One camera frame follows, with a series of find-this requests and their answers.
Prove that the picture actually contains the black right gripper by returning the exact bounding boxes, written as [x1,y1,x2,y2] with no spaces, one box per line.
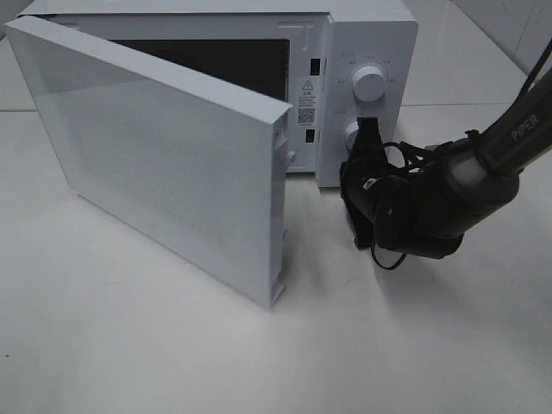
[340,116,410,249]

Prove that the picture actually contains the white dial knob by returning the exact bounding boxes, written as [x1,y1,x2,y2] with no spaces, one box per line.
[352,63,387,102]
[344,122,359,151]

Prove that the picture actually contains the white microwave door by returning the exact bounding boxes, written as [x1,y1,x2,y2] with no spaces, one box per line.
[5,16,291,307]

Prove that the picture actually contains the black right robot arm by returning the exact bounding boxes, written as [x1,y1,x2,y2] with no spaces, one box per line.
[339,47,551,260]

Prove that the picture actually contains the white warning label sticker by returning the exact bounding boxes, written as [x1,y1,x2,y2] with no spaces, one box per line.
[295,76,320,127]

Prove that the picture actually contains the white microwave oven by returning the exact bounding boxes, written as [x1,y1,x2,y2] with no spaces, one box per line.
[5,1,418,188]

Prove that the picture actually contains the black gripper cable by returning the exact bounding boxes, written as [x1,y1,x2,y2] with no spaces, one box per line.
[370,140,436,271]

